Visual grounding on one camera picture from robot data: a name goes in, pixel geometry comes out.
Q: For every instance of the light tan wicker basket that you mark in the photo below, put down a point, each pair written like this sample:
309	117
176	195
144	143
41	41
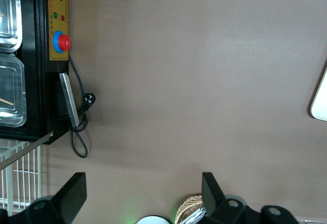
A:
186	206

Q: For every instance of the flat metal strip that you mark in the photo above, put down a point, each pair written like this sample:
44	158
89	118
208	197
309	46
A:
25	150

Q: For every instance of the beige plastic tray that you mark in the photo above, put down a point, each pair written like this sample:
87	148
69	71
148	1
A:
320	101

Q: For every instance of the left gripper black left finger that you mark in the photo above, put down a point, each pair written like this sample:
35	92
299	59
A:
69	198

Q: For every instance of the stainless steel pan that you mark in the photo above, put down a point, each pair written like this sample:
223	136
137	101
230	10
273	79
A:
12	86
10	4

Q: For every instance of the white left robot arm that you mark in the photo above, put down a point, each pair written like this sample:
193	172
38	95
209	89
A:
153	220

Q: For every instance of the black food warmer appliance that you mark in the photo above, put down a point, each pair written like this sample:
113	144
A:
33	81

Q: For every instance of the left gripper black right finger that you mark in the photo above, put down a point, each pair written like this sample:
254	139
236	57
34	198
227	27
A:
214	203

